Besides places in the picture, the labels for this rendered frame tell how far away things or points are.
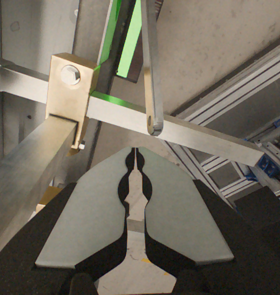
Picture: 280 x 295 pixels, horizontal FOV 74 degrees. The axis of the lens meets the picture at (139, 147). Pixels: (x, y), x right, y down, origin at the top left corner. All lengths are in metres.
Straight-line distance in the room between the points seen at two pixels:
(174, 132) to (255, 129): 0.87
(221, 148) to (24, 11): 0.44
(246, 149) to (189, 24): 0.85
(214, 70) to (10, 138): 0.98
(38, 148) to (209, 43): 1.03
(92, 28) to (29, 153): 0.25
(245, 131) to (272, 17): 0.55
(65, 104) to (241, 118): 0.91
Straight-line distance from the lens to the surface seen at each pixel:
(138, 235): 0.44
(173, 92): 1.12
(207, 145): 0.30
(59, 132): 0.24
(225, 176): 1.24
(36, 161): 0.19
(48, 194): 0.40
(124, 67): 0.37
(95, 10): 0.38
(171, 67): 1.10
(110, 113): 0.26
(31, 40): 0.50
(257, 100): 1.06
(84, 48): 0.38
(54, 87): 0.26
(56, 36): 0.48
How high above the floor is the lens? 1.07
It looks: 60 degrees down
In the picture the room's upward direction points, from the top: 177 degrees clockwise
